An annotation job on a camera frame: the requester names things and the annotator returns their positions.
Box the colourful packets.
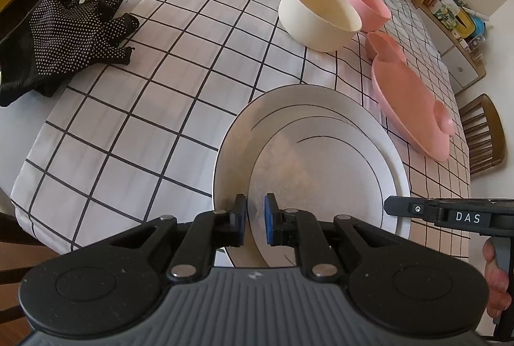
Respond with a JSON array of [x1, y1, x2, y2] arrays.
[[436, 0, 488, 51]]

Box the person's right hand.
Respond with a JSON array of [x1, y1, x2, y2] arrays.
[[483, 239, 513, 319]]

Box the light wooden chair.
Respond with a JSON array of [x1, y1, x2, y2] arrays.
[[458, 93, 507, 176]]

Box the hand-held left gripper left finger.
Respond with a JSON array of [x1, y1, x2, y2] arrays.
[[108, 193, 248, 283]]

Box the cream bowl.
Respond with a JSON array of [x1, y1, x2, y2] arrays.
[[278, 0, 363, 53]]

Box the pink heart-shaped dish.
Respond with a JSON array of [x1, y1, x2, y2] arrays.
[[365, 31, 407, 63]]

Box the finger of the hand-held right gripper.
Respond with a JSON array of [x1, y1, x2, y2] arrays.
[[383, 197, 438, 219]]

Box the dark wooden chair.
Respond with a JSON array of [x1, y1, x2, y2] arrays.
[[0, 209, 57, 331]]

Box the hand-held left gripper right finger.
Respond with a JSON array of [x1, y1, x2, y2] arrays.
[[264, 192, 404, 284]]

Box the black dotted glove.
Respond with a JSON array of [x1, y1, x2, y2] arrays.
[[0, 0, 140, 108]]

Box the white checked tablecloth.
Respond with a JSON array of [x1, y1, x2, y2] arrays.
[[10, 0, 471, 267]]

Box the small white plate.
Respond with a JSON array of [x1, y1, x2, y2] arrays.
[[248, 119, 400, 268]]

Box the pink bowl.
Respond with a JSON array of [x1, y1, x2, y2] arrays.
[[336, 0, 392, 33]]

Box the pink divided plate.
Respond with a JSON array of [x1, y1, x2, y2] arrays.
[[371, 57, 457, 163]]

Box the white cabinet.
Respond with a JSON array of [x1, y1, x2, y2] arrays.
[[418, 0, 490, 94]]

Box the large white plate black rim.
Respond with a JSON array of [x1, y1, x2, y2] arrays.
[[211, 84, 413, 268]]

